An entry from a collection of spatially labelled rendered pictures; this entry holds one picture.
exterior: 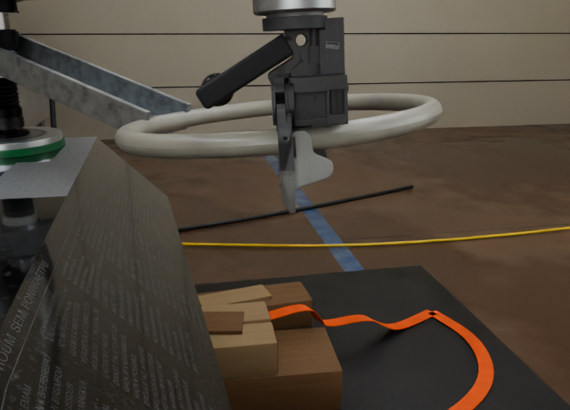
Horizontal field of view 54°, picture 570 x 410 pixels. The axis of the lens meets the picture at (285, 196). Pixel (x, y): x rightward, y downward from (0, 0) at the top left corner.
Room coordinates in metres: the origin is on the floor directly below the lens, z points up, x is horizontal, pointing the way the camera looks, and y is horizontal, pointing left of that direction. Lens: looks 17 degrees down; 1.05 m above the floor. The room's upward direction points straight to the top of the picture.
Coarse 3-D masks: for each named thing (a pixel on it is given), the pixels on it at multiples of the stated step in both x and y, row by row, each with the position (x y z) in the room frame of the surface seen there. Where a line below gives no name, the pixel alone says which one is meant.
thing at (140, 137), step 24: (360, 96) 1.02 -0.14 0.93; (384, 96) 0.98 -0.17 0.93; (408, 96) 0.92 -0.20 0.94; (168, 120) 0.96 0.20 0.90; (192, 120) 1.00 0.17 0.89; (216, 120) 1.04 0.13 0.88; (360, 120) 0.65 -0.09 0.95; (384, 120) 0.66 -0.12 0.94; (408, 120) 0.68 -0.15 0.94; (432, 120) 0.72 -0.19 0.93; (120, 144) 0.73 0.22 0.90; (144, 144) 0.68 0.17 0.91; (168, 144) 0.65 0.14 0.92; (192, 144) 0.63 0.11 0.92; (216, 144) 0.62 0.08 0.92; (240, 144) 0.62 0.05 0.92; (264, 144) 0.61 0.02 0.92; (312, 144) 0.62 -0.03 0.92; (336, 144) 0.63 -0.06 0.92
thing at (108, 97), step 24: (0, 48) 1.07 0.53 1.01; (24, 48) 1.20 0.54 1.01; (48, 48) 1.16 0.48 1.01; (0, 72) 1.07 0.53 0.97; (24, 72) 1.04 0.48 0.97; (48, 72) 1.01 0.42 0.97; (72, 72) 1.13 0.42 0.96; (96, 72) 1.10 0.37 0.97; (48, 96) 1.01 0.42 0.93; (72, 96) 0.98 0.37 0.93; (96, 96) 0.95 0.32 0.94; (120, 96) 1.08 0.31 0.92; (144, 96) 1.05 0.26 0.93; (168, 96) 1.02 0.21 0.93; (120, 120) 0.93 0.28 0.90; (144, 120) 0.91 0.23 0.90
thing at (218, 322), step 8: (208, 312) 1.45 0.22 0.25; (216, 312) 1.45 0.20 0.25; (224, 312) 1.45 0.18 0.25; (232, 312) 1.45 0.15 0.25; (240, 312) 1.45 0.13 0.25; (208, 320) 1.41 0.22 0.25; (216, 320) 1.41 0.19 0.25; (224, 320) 1.41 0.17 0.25; (232, 320) 1.41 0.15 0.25; (240, 320) 1.41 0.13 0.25; (208, 328) 1.37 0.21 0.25; (216, 328) 1.37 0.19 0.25; (224, 328) 1.37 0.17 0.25; (232, 328) 1.37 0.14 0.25; (240, 328) 1.37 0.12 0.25
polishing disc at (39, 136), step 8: (32, 128) 1.24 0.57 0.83; (40, 128) 1.24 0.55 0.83; (48, 128) 1.24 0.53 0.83; (56, 128) 1.24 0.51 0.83; (24, 136) 1.15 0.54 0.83; (32, 136) 1.15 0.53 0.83; (40, 136) 1.15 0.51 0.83; (48, 136) 1.15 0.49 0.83; (56, 136) 1.15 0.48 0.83; (0, 144) 1.06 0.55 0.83; (8, 144) 1.07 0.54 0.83; (16, 144) 1.07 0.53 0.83; (24, 144) 1.08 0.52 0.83; (32, 144) 1.09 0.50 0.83; (40, 144) 1.11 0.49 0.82
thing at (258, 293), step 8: (248, 288) 1.85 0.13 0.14; (256, 288) 1.85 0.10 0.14; (264, 288) 1.85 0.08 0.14; (200, 296) 1.78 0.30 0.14; (208, 296) 1.78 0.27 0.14; (216, 296) 1.78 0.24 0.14; (224, 296) 1.78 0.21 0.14; (232, 296) 1.78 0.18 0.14; (240, 296) 1.78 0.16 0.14; (248, 296) 1.78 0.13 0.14; (256, 296) 1.78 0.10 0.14; (264, 296) 1.78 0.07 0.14; (200, 304) 1.73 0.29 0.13; (208, 304) 1.73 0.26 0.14; (216, 304) 1.73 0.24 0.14; (224, 304) 1.73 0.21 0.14
